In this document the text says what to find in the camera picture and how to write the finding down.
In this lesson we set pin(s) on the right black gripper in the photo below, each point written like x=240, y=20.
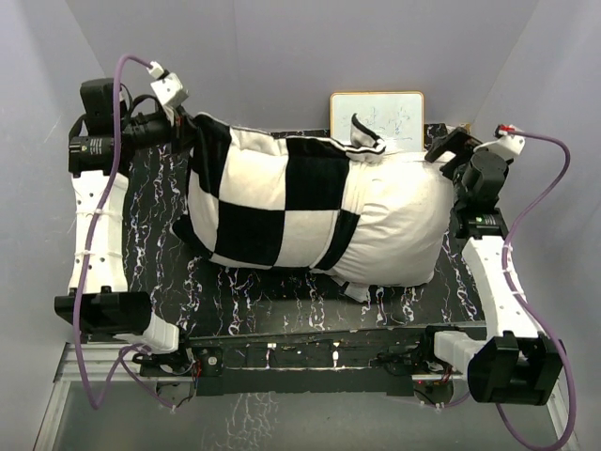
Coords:
x=452, y=143

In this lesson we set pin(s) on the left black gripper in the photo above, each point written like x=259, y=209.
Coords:
x=179, y=137

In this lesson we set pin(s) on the white pillow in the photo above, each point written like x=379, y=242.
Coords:
x=398, y=238

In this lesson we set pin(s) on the black white checkered pillowcase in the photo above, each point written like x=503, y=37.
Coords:
x=256, y=201

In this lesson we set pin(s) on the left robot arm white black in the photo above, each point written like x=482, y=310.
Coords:
x=99, y=300

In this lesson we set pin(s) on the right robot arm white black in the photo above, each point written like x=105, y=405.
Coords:
x=516, y=363

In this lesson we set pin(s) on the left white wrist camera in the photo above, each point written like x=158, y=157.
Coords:
x=167, y=86

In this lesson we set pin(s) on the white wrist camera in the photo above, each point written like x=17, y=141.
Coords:
x=507, y=144
x=167, y=86

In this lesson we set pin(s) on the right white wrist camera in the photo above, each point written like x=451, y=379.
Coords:
x=507, y=144

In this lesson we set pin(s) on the small whiteboard with wooden frame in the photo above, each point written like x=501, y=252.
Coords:
x=397, y=117

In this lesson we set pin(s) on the aluminium frame rail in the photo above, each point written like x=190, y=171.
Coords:
x=386, y=359

